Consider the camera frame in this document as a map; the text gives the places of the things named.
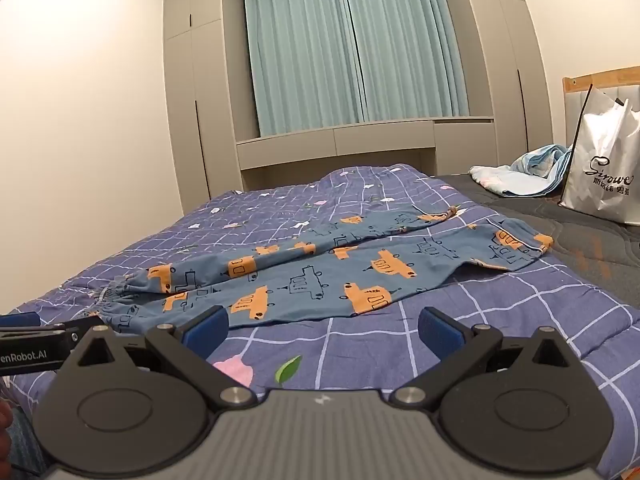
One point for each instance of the blue pants with orange print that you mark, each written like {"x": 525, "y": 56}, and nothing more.
{"x": 310, "y": 280}

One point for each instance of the beige tall wardrobe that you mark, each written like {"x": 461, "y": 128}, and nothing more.
{"x": 505, "y": 70}
{"x": 192, "y": 100}

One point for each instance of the white shopping bag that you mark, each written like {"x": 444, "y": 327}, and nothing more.
{"x": 602, "y": 160}

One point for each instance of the beige wooden headboard unit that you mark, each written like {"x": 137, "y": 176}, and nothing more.
{"x": 350, "y": 142}

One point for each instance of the light blue crumpled blanket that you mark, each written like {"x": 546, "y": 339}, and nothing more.
{"x": 525, "y": 170}

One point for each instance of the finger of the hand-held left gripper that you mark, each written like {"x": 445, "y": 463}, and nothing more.
{"x": 86, "y": 322}
{"x": 19, "y": 320}

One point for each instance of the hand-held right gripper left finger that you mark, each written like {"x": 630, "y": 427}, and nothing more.
{"x": 207, "y": 331}

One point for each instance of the purple checked quilt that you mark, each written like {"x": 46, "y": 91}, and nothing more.
{"x": 375, "y": 355}

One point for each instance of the light teal curtain panel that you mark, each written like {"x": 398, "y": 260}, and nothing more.
{"x": 405, "y": 45}
{"x": 300, "y": 55}

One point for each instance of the wooden padded headboard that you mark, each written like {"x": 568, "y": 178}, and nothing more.
{"x": 575, "y": 105}

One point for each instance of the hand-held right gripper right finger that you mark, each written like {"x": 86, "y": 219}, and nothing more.
{"x": 432, "y": 329}

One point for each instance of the dark grey quilted mattress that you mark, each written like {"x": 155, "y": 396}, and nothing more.
{"x": 565, "y": 225}

